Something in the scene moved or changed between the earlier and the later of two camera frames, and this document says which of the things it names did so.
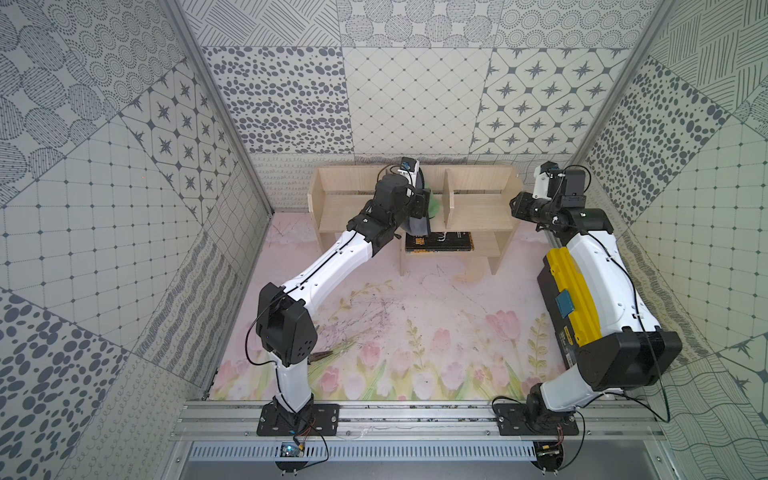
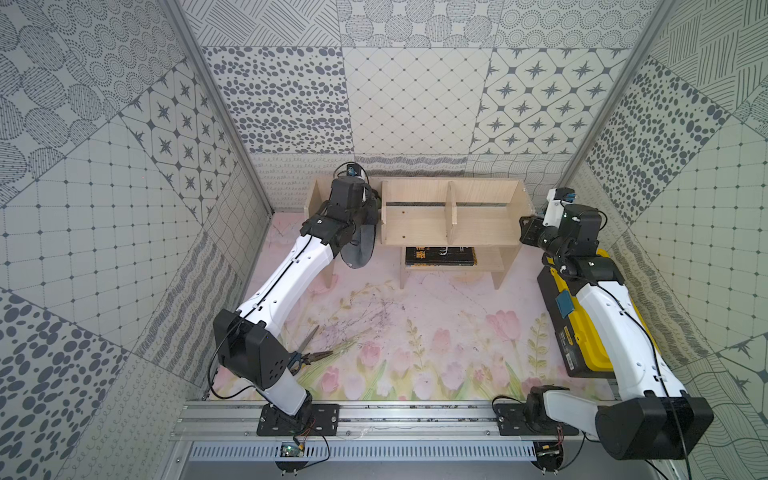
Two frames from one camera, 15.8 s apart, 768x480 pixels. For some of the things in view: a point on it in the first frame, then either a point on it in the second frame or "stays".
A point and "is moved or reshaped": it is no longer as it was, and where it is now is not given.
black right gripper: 519,209 to 534,223
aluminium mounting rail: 422,421 stays
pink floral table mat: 446,330 stays
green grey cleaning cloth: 422,226 is moved or reshaped
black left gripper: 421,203 to 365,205
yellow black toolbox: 573,302 stays
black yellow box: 440,241 to 416,256
